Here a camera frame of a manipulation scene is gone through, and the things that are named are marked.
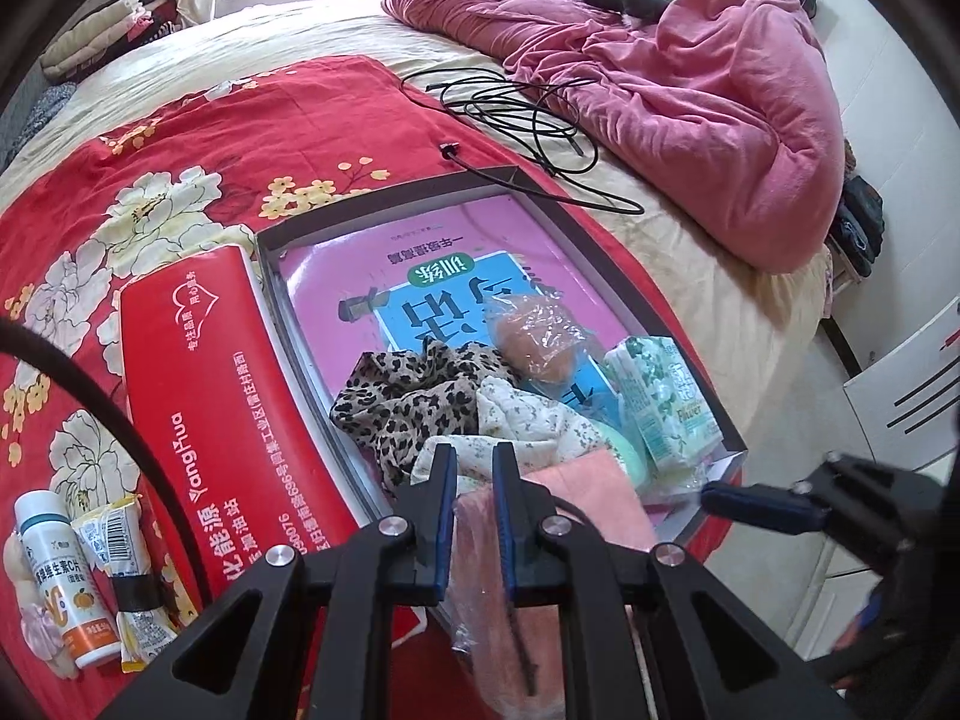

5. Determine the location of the pink cloth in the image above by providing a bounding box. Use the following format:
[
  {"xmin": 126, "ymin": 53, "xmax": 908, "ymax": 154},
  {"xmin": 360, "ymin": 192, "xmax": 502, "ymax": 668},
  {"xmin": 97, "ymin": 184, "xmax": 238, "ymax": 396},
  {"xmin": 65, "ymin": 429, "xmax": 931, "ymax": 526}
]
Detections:
[{"xmin": 448, "ymin": 449, "xmax": 658, "ymax": 718}]

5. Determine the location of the leopard print scrunchie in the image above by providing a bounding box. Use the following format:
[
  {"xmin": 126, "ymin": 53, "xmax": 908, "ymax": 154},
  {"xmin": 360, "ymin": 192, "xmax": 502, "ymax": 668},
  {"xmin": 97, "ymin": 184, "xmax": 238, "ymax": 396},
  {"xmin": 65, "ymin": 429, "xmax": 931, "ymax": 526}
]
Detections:
[{"xmin": 329, "ymin": 340, "xmax": 521, "ymax": 489}]

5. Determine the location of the white floral scrunchie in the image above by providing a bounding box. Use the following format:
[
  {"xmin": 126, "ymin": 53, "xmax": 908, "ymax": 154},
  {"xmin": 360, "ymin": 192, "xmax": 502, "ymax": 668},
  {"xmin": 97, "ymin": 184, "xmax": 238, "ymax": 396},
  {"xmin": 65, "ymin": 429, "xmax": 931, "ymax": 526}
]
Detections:
[{"xmin": 410, "ymin": 376, "xmax": 610, "ymax": 494}]

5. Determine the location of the green white tissue pack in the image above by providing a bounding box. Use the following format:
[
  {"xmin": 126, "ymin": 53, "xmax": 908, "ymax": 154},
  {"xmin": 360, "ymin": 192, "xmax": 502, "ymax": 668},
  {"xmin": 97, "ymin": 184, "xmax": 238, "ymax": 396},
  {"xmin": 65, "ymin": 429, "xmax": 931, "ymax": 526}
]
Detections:
[{"xmin": 604, "ymin": 337, "xmax": 722, "ymax": 473}]

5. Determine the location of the green sponge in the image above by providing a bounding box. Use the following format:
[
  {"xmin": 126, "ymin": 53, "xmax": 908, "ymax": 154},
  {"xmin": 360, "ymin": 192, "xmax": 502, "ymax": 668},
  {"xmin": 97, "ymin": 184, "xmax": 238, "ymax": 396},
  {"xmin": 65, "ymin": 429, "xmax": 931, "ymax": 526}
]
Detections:
[{"xmin": 594, "ymin": 421, "xmax": 651, "ymax": 493}]

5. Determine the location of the peach sponge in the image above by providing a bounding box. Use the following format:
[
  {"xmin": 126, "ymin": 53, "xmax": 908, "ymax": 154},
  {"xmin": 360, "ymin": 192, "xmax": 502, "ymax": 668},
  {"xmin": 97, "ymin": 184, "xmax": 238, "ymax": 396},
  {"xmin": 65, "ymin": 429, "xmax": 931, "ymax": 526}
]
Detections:
[{"xmin": 483, "ymin": 294, "xmax": 604, "ymax": 398}]

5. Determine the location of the yellow white snack packet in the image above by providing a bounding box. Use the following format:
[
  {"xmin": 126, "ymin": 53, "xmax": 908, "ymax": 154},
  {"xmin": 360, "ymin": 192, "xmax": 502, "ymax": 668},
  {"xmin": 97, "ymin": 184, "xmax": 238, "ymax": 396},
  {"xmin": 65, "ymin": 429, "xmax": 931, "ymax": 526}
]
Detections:
[{"xmin": 71, "ymin": 494, "xmax": 179, "ymax": 673}]

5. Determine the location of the plush bear pink skirt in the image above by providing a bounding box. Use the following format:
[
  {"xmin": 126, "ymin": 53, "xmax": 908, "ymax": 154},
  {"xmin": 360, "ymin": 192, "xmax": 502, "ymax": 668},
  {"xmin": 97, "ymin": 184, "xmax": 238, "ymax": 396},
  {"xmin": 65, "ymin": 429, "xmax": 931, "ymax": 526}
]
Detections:
[{"xmin": 3, "ymin": 532, "xmax": 80, "ymax": 681}]

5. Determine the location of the red white tissue box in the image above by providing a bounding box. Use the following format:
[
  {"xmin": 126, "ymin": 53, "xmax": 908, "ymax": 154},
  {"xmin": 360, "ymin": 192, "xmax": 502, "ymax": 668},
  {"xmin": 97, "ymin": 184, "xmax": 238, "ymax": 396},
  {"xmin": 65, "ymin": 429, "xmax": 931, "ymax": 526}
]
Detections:
[{"xmin": 119, "ymin": 244, "xmax": 371, "ymax": 593}]

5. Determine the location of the cream bed sheet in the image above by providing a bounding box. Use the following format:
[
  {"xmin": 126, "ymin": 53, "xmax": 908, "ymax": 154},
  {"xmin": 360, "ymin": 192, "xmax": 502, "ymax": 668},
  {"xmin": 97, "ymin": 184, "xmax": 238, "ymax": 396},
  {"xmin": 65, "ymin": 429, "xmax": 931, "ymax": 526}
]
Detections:
[{"xmin": 2, "ymin": 0, "xmax": 830, "ymax": 439}]

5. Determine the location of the grey tray with pink book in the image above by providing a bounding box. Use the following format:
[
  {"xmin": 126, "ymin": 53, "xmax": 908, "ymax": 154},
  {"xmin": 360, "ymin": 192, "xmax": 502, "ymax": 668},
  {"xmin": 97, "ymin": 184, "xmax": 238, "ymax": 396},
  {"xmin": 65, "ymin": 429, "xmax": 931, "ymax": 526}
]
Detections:
[{"xmin": 255, "ymin": 164, "xmax": 751, "ymax": 550}]

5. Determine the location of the white orange vitamin bottle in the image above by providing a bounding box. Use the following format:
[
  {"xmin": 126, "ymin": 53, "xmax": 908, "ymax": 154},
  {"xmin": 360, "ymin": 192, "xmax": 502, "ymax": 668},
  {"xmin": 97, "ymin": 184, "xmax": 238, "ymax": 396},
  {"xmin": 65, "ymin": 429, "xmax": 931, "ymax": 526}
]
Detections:
[{"xmin": 14, "ymin": 489, "xmax": 121, "ymax": 670}]

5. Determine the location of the pink crumpled duvet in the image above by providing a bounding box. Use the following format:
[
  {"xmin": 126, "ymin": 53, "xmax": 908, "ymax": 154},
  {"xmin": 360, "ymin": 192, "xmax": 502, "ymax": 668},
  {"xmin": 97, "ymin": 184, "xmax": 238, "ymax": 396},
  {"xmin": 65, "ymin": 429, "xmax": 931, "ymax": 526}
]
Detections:
[{"xmin": 382, "ymin": 0, "xmax": 844, "ymax": 275}]

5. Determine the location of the dark blue patterned cloth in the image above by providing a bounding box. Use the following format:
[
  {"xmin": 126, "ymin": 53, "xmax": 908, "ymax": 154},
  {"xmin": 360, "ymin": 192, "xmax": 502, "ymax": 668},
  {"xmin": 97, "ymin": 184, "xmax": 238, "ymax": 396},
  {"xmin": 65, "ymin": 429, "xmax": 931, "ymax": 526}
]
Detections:
[{"xmin": 2, "ymin": 82, "xmax": 78, "ymax": 169}]

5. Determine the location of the folded clothes stack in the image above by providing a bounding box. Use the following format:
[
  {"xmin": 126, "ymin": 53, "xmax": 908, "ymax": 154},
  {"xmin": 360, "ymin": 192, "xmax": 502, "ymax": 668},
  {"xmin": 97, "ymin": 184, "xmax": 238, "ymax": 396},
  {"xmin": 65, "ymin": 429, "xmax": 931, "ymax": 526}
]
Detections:
[{"xmin": 39, "ymin": 0, "xmax": 178, "ymax": 85}]

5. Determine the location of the black tangled cable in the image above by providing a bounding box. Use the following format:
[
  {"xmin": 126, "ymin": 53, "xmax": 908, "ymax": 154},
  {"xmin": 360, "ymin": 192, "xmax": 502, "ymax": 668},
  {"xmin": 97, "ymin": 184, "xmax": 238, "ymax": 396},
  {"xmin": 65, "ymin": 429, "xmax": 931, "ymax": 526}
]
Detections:
[{"xmin": 398, "ymin": 65, "xmax": 648, "ymax": 217}]

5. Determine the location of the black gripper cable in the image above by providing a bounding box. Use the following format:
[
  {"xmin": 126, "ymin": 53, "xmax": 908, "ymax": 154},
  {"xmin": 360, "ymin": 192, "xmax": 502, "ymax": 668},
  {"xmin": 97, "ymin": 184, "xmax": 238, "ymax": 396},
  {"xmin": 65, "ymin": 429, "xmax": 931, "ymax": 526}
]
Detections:
[{"xmin": 0, "ymin": 315, "xmax": 217, "ymax": 602}]

